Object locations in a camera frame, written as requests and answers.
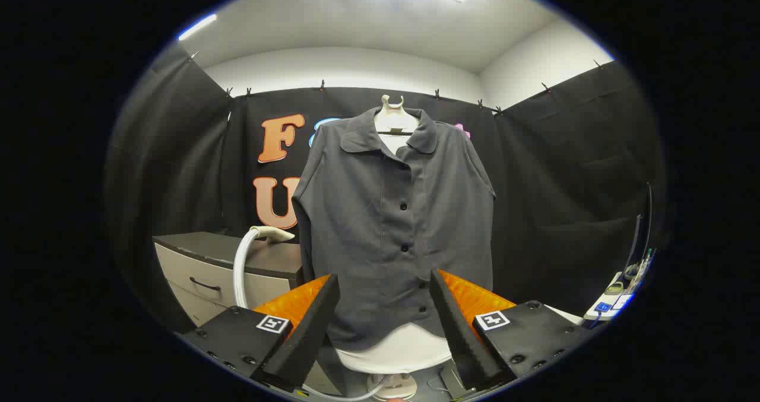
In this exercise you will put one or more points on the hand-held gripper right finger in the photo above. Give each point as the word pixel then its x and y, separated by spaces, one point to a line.
pixel 460 331

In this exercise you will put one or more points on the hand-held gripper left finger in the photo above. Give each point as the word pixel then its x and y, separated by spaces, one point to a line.
pixel 303 331

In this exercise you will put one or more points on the white garment steamer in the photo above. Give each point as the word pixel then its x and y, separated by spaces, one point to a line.
pixel 240 271

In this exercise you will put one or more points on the grey button-up shirt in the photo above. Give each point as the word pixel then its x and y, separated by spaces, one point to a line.
pixel 368 212

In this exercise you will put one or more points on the white mannequin torso stand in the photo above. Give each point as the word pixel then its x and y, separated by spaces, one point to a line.
pixel 395 351

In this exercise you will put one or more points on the grey drawer cabinet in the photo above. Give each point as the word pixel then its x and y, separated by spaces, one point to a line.
pixel 202 265

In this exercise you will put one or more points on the small ceiling light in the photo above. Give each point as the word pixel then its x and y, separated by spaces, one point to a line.
pixel 197 27

